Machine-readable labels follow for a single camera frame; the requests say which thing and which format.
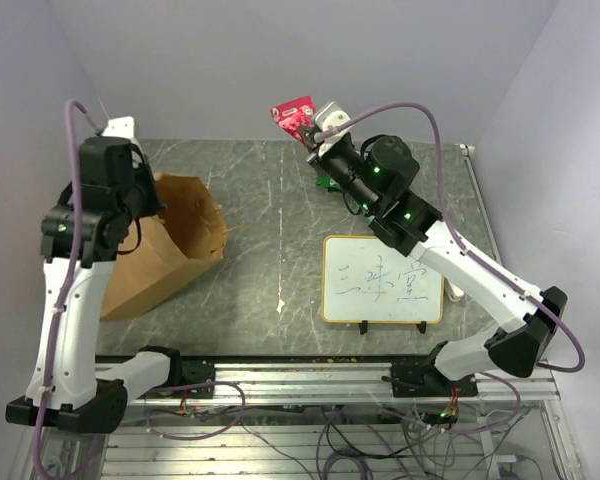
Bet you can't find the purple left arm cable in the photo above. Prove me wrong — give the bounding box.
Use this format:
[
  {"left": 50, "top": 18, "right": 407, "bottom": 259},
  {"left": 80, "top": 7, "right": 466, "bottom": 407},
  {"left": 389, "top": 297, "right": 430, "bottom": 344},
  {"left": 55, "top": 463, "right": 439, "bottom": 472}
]
[{"left": 29, "top": 98, "right": 106, "bottom": 479}]

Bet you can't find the brown paper bag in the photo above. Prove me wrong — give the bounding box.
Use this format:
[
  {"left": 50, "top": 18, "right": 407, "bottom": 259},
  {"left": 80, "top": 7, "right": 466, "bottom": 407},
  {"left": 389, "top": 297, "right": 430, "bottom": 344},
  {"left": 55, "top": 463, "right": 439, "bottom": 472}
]
[{"left": 100, "top": 172, "right": 229, "bottom": 321}]

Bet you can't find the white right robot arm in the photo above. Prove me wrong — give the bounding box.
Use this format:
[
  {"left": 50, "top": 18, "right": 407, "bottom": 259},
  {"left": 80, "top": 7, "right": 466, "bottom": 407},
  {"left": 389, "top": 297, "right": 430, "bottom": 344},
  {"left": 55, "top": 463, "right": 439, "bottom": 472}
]
[{"left": 304, "top": 128, "right": 567, "bottom": 396}]

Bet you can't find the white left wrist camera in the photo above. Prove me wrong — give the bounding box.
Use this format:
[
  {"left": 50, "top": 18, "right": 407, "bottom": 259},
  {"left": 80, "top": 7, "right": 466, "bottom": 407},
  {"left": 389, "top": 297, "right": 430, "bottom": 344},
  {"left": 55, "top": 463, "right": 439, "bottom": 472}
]
[{"left": 101, "top": 116, "right": 141, "bottom": 151}]

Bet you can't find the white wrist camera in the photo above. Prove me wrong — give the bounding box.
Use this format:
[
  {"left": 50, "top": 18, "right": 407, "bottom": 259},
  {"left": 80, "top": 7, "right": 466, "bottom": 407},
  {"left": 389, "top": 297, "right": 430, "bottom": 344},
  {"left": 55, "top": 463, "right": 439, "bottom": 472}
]
[
  {"left": 101, "top": 116, "right": 141, "bottom": 151},
  {"left": 312, "top": 101, "right": 350, "bottom": 157}
]

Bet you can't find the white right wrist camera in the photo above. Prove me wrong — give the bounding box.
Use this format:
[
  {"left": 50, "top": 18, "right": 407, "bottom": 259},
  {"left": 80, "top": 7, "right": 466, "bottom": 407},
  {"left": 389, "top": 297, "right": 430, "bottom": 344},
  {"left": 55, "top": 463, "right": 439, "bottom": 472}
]
[{"left": 312, "top": 101, "right": 350, "bottom": 157}]

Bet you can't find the white dry-erase board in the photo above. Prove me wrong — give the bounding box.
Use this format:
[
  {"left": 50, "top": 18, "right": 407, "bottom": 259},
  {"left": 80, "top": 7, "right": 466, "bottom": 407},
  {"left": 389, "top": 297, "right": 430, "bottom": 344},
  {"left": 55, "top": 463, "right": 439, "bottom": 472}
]
[{"left": 321, "top": 235, "right": 444, "bottom": 325}]

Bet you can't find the green Chiuba chips bag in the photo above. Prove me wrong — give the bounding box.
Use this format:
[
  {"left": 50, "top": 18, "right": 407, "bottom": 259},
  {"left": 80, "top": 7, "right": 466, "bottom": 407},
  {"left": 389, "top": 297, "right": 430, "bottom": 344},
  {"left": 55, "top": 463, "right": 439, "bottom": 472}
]
[{"left": 316, "top": 175, "right": 341, "bottom": 192}]

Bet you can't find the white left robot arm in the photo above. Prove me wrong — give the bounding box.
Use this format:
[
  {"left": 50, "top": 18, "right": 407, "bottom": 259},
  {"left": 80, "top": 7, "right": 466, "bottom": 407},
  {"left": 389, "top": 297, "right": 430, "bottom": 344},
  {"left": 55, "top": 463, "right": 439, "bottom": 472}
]
[{"left": 5, "top": 135, "right": 184, "bottom": 434}]

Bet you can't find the aluminium mounting rail frame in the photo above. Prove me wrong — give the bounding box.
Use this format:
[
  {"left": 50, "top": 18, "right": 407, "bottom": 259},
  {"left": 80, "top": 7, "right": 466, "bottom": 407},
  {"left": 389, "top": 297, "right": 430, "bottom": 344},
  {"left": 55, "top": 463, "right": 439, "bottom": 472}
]
[{"left": 9, "top": 357, "right": 586, "bottom": 480}]

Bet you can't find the white marker pen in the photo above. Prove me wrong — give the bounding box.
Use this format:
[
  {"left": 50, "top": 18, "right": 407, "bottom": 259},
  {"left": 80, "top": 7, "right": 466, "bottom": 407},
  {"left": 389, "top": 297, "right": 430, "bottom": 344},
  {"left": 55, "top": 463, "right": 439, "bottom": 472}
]
[{"left": 444, "top": 280, "right": 465, "bottom": 303}]

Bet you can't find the red snack packet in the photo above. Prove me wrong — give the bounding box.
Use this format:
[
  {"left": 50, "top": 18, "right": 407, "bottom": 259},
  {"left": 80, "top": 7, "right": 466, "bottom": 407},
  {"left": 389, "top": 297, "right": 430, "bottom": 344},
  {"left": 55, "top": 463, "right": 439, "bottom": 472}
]
[{"left": 270, "top": 95, "right": 315, "bottom": 146}]

